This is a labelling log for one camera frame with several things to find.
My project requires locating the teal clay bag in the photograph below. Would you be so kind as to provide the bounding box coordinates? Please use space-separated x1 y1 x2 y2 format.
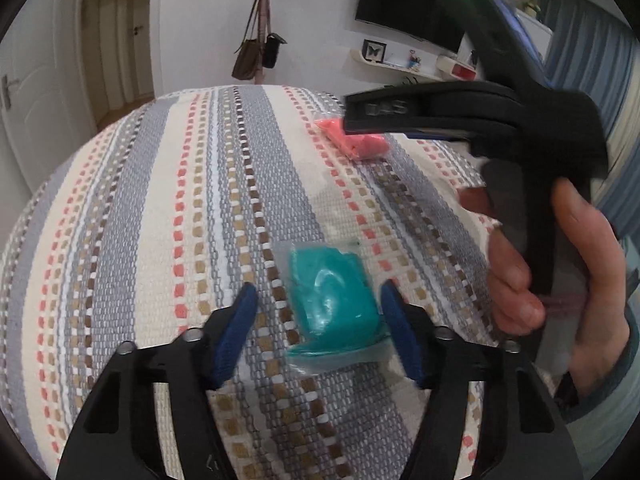
273 238 392 376

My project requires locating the white room door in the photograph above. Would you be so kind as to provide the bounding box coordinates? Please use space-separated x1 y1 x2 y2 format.
1 0 96 191

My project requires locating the person's right hand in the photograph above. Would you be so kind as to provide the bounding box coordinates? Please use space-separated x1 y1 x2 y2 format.
487 179 637 399

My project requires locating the blue window curtain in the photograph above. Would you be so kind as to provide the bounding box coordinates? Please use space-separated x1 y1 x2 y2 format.
538 0 639 243

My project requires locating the white refrigerator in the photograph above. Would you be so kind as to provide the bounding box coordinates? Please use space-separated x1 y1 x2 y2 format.
515 10 553 63

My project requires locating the striped woven sofa cover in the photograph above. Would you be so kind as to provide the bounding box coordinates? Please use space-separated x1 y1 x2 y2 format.
1 86 495 479

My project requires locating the pink clay bag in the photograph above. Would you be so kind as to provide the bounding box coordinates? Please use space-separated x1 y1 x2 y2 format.
314 118 390 162

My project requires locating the framed butterfly picture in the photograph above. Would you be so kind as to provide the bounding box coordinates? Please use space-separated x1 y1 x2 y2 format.
361 39 386 64

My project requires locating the brown hanging handbag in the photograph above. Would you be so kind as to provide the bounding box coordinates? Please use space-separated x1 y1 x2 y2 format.
232 0 262 80

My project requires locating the black hanging bag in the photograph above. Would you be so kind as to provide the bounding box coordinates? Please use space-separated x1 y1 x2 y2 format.
262 32 286 70

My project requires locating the pink coat rack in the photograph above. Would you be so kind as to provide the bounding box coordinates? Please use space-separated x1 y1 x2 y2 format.
250 0 270 84

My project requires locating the red white wall box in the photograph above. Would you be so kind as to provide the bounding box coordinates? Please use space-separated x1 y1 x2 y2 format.
436 55 477 81

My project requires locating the white curved wall shelf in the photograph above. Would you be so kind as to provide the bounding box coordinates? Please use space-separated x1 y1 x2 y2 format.
350 49 442 82

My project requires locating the black wall television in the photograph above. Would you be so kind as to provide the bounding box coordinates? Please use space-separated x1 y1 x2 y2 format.
355 0 464 52

